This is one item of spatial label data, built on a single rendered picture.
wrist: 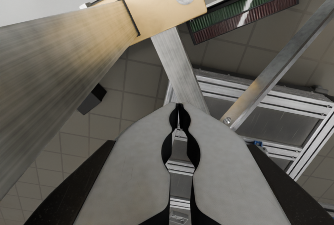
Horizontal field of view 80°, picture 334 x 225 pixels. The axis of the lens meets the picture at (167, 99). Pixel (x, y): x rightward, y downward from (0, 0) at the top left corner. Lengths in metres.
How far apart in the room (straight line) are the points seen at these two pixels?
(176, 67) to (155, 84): 0.92
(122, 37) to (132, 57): 0.95
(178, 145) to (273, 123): 0.49
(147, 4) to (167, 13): 0.02
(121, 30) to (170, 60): 0.08
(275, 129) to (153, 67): 0.71
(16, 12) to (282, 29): 1.06
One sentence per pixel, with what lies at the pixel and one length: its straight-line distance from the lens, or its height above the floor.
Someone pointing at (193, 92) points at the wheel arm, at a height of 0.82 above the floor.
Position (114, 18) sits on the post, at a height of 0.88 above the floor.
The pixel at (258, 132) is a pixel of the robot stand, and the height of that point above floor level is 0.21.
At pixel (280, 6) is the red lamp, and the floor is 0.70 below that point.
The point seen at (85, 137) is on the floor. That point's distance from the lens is 1.50.
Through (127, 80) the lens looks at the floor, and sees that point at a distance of 1.18.
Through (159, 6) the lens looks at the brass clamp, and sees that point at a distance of 0.22.
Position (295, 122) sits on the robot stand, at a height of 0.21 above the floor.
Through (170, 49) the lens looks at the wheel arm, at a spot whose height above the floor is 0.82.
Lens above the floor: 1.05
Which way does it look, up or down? 61 degrees down
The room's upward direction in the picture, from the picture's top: 175 degrees counter-clockwise
